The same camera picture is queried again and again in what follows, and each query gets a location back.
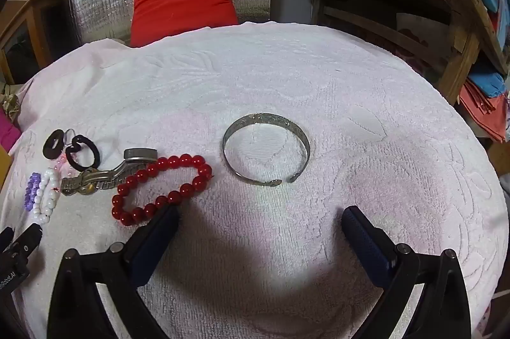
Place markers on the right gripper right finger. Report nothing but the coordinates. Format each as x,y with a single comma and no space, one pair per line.
443,310

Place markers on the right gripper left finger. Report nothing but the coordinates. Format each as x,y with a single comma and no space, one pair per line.
76,309

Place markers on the metal wrist watch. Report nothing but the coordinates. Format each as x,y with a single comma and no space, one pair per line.
92,179

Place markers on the black thin hair elastic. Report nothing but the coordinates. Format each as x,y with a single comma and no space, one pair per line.
82,153

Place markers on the silver cuff bangle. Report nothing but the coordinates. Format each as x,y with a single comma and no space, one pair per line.
265,150

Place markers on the magenta cushion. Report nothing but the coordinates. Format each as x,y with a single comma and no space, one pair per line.
9,133

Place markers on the crumpled beige cloth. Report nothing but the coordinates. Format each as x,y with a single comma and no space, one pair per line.
10,102

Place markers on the white pink towel bedspread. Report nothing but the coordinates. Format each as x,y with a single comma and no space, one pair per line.
297,122

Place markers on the red cushion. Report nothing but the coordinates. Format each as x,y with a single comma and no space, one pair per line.
156,19

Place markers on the wooden shelf unit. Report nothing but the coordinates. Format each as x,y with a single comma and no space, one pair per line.
448,36

